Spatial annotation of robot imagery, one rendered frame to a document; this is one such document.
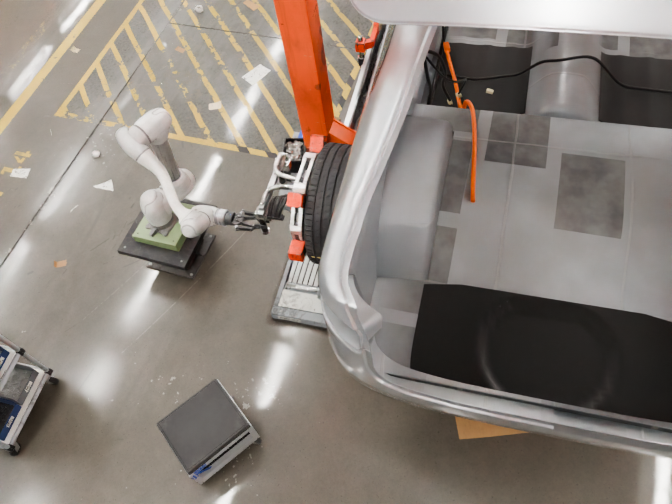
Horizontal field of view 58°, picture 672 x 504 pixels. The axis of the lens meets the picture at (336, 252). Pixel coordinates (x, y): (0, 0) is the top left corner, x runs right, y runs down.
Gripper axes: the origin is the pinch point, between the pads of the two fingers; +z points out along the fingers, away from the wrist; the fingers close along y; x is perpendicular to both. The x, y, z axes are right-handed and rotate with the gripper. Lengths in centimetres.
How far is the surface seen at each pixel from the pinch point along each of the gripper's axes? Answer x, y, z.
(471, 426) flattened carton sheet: -82, 62, 127
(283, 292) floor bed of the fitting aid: -75, 3, -1
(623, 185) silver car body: 22, -38, 177
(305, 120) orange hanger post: 14, -64, 9
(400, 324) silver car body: 7, 48, 85
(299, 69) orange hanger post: 52, -64, 12
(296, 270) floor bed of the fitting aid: -77, -15, 2
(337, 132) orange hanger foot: 0, -70, 25
